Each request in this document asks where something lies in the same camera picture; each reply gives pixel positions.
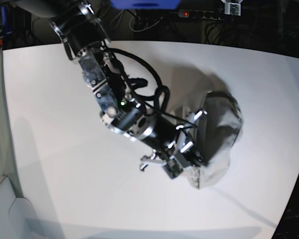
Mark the small circuit board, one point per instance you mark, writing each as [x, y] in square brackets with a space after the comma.
[232, 8]

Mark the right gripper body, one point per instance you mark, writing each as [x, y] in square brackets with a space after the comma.
[173, 146]

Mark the beige t-shirt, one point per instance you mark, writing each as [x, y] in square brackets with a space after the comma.
[215, 135]

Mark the black power strip red switch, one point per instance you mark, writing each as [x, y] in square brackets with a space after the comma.
[201, 14]

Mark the blue box top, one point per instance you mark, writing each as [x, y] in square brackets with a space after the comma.
[145, 4]

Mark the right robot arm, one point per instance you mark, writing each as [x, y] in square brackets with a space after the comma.
[123, 111]

